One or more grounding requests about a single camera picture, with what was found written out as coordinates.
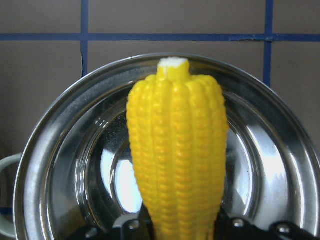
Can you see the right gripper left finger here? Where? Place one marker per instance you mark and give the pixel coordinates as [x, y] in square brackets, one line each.
[135, 226]

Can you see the yellow toy corn cob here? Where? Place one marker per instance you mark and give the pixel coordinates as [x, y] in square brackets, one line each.
[178, 131]

